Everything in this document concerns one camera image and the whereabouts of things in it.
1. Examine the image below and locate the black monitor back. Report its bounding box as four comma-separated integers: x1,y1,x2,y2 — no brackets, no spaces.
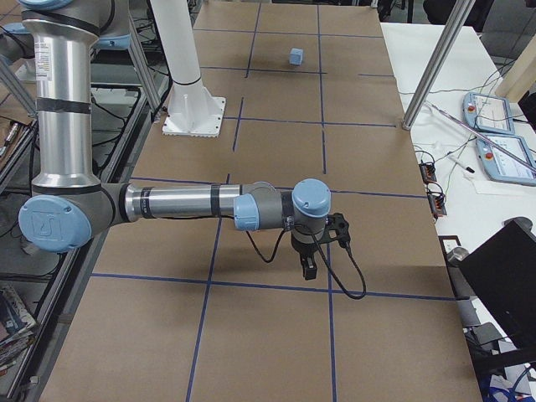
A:
460,221,535,348

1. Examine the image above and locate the lower teach pendant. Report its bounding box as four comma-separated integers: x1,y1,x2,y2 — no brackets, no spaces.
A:
477,134,535,187

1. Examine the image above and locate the teach pendant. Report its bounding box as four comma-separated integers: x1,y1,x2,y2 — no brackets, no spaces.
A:
462,92,515,135
477,134,535,187

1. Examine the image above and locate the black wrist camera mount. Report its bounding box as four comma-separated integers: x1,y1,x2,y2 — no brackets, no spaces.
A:
324,213,351,250

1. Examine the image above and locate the black looped camera cable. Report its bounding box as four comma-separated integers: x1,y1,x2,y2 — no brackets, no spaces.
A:
245,221,367,300

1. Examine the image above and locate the upper teach pendant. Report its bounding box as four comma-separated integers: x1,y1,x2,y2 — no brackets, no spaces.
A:
462,92,515,135

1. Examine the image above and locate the white camera post with base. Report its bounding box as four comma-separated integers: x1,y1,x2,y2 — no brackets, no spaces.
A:
150,0,226,137

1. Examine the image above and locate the black marker pen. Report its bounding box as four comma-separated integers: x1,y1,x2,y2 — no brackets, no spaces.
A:
449,155,475,174

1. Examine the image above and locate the light blue foam block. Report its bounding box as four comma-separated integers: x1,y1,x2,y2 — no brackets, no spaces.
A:
289,48,304,66

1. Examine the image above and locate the stack of magazines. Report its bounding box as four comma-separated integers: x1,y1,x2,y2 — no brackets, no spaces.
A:
1,282,37,375

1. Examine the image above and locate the aluminium frame post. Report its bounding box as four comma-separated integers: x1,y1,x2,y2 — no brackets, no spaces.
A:
402,0,476,131

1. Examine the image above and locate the silver metal cylinder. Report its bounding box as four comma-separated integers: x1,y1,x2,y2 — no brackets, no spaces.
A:
446,246,470,267

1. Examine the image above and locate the upper orange connector block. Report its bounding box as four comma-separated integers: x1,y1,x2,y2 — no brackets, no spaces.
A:
419,162,436,184

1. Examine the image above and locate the lower orange connector block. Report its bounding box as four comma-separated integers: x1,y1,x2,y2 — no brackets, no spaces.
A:
426,190,447,219

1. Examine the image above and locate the orange connector block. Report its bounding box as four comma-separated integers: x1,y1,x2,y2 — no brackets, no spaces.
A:
419,162,436,184
426,190,447,219

